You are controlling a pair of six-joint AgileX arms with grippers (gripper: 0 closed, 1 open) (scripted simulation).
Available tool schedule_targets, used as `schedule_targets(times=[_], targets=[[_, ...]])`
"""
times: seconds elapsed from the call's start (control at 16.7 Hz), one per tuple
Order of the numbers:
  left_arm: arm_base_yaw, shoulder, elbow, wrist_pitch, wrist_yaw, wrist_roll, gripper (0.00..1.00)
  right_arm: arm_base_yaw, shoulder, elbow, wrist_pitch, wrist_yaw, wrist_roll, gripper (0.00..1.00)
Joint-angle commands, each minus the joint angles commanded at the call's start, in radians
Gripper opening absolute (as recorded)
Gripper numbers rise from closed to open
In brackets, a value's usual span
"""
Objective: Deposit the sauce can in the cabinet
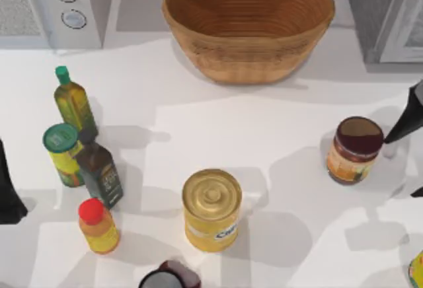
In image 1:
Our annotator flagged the woven wooden basket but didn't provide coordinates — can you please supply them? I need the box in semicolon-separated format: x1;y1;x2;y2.
161;0;336;86

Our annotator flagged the grey cabinet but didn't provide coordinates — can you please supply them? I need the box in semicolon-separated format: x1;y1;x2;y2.
342;0;423;65

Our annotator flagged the dark green bottle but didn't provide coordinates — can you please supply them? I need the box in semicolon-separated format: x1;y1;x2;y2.
75;129;125;210

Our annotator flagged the red-capped yellow bottle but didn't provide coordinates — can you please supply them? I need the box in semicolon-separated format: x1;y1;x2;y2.
77;198;121;256

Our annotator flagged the yellow can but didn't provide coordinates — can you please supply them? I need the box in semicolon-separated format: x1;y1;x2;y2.
182;168;243;254

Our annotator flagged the green-lidded yellow canister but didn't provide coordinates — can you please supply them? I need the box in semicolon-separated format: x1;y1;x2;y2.
42;123;86;188

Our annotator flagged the green-capped olive oil bottle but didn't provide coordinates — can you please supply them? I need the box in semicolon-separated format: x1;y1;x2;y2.
54;65;99;138

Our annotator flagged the dark red and white cup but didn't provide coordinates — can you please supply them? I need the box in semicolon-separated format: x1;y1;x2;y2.
137;260;202;288

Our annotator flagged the dark red-lidded jar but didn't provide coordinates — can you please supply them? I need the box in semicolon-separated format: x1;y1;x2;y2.
326;116;385;186

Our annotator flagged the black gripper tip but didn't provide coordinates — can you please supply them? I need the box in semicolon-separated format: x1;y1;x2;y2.
0;139;29;225

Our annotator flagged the yellow and green round object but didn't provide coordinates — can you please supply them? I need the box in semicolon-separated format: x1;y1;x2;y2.
407;250;423;286

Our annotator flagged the pale microwave oven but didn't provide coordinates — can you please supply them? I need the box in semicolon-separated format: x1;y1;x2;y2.
0;0;116;50

